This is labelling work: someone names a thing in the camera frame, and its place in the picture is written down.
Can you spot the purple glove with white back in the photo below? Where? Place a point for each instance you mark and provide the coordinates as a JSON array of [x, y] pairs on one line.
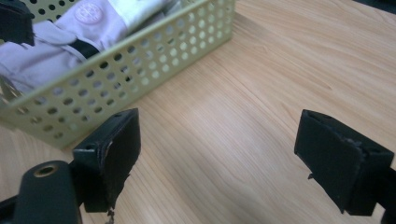
[[46, 62]]

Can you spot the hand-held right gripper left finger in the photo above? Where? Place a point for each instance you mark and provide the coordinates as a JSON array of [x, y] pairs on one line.
[[109, 155]]

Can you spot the light green perforated plastic basket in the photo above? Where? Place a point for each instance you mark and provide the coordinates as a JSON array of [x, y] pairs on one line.
[[149, 59]]

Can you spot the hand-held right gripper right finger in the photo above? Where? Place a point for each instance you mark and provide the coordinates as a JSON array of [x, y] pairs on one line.
[[339, 168]]

